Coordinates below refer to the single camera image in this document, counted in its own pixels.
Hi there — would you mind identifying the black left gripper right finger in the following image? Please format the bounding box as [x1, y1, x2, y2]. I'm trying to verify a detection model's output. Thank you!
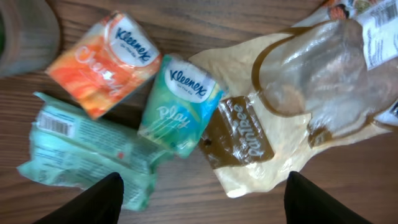
[284, 171, 371, 224]

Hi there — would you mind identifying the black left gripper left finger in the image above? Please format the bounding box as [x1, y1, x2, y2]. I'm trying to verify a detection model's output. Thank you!
[34, 172, 124, 224]

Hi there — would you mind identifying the orange snack packet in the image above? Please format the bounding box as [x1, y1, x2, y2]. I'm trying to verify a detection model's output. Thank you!
[45, 11, 162, 119]

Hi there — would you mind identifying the beige Pantree snack bag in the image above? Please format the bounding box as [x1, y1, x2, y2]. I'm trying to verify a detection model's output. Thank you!
[190, 0, 397, 198]

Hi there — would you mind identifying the teal snack packet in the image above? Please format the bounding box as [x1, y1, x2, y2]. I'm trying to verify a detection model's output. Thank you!
[17, 92, 173, 211]

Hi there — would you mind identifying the teal Kleenex tissue pack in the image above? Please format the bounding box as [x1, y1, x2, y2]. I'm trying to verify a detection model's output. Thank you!
[138, 55, 225, 157]

